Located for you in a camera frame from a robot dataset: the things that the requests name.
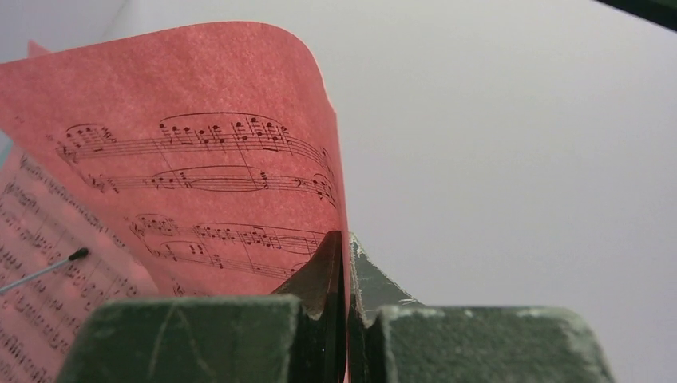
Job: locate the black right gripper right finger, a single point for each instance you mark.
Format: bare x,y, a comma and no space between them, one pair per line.
396,338

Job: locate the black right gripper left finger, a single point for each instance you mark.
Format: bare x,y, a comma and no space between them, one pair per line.
295,334

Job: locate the pink sheet music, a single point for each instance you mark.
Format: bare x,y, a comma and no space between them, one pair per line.
40,321
210,151

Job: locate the light blue music stand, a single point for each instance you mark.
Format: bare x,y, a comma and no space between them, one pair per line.
34,241

